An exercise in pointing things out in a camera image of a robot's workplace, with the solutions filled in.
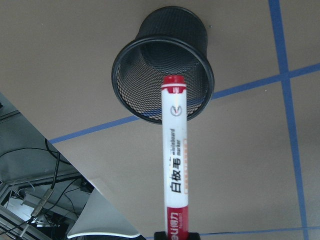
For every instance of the near black mesh pen cup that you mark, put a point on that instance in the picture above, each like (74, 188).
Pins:
(171, 40)

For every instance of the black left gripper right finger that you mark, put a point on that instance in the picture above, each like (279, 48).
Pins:
(193, 236)

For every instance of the brown paper table mat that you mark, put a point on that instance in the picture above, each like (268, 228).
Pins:
(253, 153)

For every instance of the white chair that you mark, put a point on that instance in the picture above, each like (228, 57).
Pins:
(100, 218)

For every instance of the red whiteboard marker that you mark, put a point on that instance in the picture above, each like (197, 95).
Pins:
(175, 157)

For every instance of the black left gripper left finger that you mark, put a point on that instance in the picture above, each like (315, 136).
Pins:
(160, 235)

